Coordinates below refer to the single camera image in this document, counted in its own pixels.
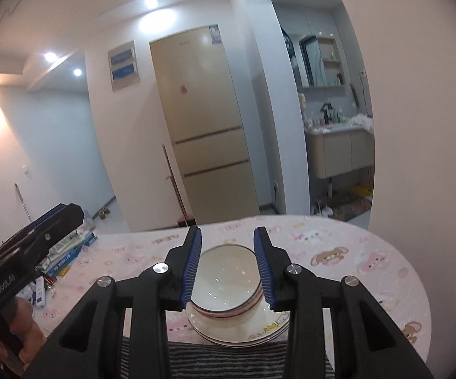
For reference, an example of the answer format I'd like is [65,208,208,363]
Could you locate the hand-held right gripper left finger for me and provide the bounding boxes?
[23,226,203,379]

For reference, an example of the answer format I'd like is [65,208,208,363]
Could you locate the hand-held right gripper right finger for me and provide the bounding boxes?
[253,226,435,379]

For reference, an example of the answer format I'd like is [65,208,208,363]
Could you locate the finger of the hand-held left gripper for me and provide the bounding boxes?
[0,202,85,272]

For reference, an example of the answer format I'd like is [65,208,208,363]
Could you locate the white bowl with dark rim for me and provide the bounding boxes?
[190,245,263,313]

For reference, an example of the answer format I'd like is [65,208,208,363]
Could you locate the stack of white plates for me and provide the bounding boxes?
[184,302,292,341]

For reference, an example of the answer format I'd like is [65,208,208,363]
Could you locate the pink patterned glass plate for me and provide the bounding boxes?
[192,300,261,320]

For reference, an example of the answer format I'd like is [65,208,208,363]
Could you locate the white plate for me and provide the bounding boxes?
[196,324,290,347]

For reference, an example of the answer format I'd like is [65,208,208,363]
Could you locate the person's left hand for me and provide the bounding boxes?
[9,297,48,364]

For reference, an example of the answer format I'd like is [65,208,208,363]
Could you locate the mop stick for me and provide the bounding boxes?
[14,183,32,222]

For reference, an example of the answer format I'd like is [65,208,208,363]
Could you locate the stack of books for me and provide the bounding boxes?
[34,227,98,279]

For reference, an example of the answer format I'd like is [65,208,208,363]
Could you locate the white plastic device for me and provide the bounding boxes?
[31,276,48,309]

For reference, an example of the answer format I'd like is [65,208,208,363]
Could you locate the pink cartoon print tablecloth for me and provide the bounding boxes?
[27,215,432,379]

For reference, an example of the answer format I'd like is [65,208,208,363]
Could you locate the white crumpled cloth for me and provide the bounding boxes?
[311,201,335,217]

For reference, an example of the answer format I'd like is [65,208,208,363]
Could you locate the grey striped cloth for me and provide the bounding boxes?
[119,337,336,379]

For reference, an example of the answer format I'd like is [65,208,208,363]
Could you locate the patterned floor mat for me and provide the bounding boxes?
[336,190,373,222]

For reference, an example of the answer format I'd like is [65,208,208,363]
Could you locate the beige vanity cabinet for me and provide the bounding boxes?
[304,126,375,181]

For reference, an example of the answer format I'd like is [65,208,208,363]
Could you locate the beige refrigerator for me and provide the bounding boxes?
[149,25,260,225]

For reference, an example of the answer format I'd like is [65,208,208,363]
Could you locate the toiletry bottles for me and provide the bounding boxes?
[303,102,347,132]

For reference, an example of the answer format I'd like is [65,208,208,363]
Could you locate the electrical panel box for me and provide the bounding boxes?
[107,40,141,93]

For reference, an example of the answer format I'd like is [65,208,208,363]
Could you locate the pile of clothes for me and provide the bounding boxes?
[350,114,375,132]

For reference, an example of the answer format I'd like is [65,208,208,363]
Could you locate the mirror cabinet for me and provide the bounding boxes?
[299,35,349,90]

